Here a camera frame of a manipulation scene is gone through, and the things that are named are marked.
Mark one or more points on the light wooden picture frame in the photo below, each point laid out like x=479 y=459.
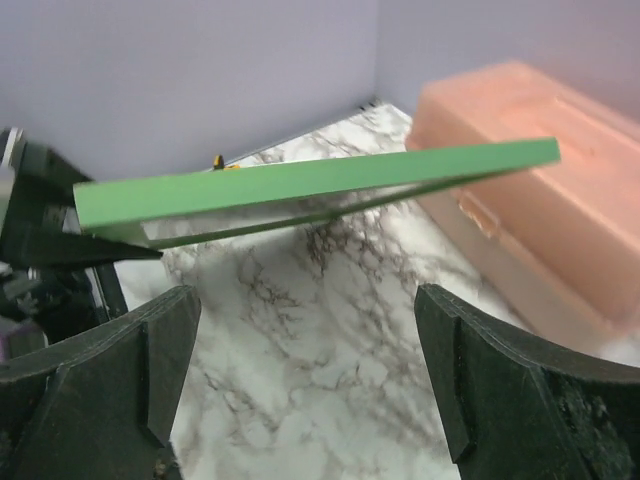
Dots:
x=163 y=212

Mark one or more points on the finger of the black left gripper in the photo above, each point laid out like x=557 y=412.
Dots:
x=39 y=248

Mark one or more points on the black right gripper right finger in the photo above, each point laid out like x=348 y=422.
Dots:
x=516 y=406

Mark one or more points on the yellow black clamp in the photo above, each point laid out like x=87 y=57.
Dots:
x=219 y=163

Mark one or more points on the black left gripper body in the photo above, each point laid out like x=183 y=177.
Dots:
x=42 y=195

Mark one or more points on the orange translucent plastic box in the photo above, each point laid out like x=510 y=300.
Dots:
x=560 y=244

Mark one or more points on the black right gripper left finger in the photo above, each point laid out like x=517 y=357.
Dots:
x=100 y=405

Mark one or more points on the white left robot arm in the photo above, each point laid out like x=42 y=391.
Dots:
x=56 y=282

